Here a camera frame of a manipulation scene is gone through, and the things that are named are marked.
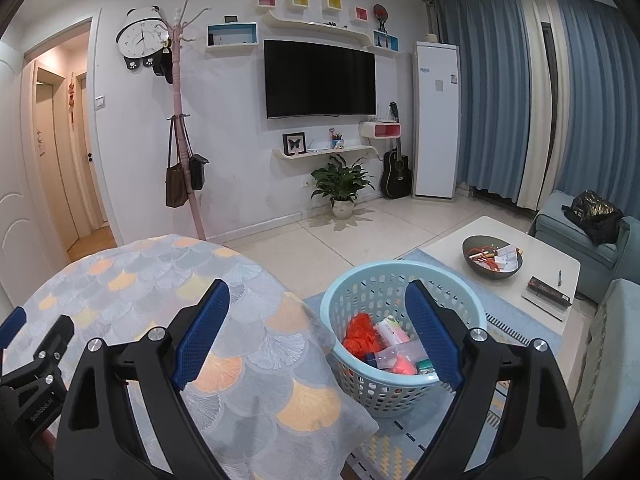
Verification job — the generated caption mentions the butterfly picture frame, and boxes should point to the butterfly picture frame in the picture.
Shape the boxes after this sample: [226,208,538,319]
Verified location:
[282,132,307,157]

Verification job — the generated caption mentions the white lower wall shelf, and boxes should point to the white lower wall shelf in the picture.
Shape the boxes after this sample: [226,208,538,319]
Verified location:
[272,145,378,160]

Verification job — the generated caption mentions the white curved upper shelf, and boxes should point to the white curved upper shelf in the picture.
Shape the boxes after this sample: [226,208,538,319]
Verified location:
[262,11,399,55]

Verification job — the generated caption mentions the blue curtain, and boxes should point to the blue curtain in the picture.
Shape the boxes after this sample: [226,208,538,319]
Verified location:
[427,0,639,216]

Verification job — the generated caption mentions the black remote control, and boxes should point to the black remote control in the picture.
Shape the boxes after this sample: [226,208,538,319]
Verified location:
[526,276,572,309]

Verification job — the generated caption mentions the white room door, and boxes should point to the white room door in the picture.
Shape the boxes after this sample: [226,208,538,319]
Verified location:
[0,44,52,306]

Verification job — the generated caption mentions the dark bowl with items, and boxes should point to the dark bowl with items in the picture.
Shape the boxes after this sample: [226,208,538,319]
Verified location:
[462,235,523,281]

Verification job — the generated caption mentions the pink white snack bag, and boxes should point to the pink white snack bag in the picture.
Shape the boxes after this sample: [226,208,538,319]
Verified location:
[374,315,410,348]

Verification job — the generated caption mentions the blue wall box shelf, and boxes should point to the blue wall box shelf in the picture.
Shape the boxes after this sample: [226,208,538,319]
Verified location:
[206,22,259,51]

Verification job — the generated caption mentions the black hat on rack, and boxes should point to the black hat on rack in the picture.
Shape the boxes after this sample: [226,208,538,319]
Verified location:
[152,47,174,84]

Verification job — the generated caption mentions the light blue laundry basket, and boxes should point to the light blue laundry basket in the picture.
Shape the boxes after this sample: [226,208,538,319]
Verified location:
[320,260,487,418]

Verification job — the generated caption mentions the white standing air conditioner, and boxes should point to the white standing air conditioner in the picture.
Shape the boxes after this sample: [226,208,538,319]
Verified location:
[413,42,460,200]

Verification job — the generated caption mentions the green potted plant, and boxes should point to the green potted plant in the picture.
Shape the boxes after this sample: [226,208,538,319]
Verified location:
[310,153,374,220]

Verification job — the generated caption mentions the brown hanging handbag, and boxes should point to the brown hanging handbag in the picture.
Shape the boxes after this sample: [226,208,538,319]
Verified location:
[165,116,188,208]

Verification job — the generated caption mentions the panda wall clock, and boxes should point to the panda wall clock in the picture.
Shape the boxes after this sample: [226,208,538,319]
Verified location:
[115,6,169,70]

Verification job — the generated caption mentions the blue patterned floor rug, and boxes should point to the blue patterned floor rug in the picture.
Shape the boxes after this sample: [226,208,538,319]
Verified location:
[301,248,564,480]

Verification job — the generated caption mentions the black wall television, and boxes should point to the black wall television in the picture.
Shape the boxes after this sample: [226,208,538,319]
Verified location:
[264,40,376,118]

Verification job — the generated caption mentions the black acoustic guitar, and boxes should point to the black acoustic guitar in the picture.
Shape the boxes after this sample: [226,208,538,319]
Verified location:
[380,101,414,201]

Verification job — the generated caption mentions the teal sofa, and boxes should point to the teal sofa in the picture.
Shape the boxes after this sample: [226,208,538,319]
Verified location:
[529,191,639,479]

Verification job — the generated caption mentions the fan pattern table cloth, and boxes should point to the fan pattern table cloth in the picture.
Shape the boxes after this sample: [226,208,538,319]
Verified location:
[3,234,378,479]

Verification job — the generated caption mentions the red white wall cubby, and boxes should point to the red white wall cubby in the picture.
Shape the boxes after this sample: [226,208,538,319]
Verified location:
[359,122,401,140]

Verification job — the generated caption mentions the black hanging bag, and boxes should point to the black hanging bag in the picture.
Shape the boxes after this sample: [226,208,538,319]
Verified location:
[183,127,209,191]

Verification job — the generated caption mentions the pink coat rack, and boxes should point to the pink coat rack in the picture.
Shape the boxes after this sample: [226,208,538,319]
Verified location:
[160,0,208,240]

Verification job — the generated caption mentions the pink plastic packet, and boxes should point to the pink plastic packet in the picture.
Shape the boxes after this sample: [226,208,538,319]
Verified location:
[390,353,418,376]

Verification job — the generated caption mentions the white coffee table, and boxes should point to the white coffee table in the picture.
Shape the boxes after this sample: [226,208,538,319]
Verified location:
[426,216,580,335]

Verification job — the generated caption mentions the black gold bag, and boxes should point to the black gold bag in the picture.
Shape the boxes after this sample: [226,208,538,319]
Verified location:
[562,191,624,245]

